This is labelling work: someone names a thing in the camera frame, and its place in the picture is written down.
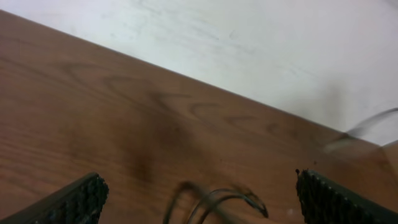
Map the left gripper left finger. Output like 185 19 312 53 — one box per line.
1 172 109 224

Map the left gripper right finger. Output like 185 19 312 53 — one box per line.
295 169 397 224

